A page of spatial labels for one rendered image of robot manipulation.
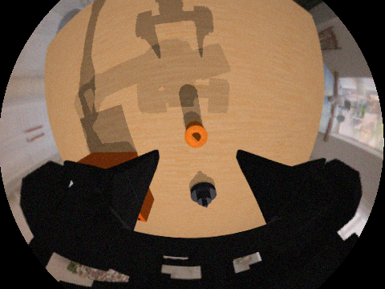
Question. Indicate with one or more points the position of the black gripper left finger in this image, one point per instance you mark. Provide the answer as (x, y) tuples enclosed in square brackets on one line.
[(122, 187)]

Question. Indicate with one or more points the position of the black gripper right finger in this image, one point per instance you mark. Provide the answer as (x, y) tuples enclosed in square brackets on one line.
[(274, 184)]

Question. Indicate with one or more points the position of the black round pedestal with shaft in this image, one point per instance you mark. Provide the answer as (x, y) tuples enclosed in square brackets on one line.
[(203, 193)]

